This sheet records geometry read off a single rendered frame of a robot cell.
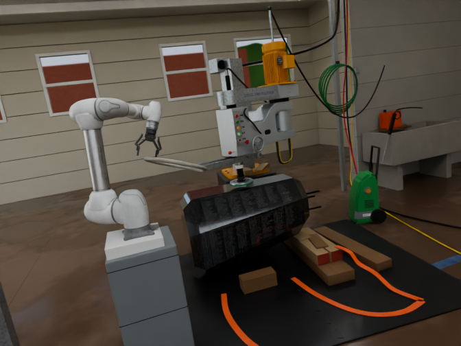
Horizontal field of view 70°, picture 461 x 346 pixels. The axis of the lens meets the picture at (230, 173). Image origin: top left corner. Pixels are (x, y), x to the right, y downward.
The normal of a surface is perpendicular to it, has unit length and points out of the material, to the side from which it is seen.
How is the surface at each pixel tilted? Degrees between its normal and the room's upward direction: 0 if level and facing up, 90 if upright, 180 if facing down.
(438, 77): 90
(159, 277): 90
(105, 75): 90
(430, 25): 90
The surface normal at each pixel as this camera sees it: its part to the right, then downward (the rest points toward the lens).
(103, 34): 0.31, 0.15
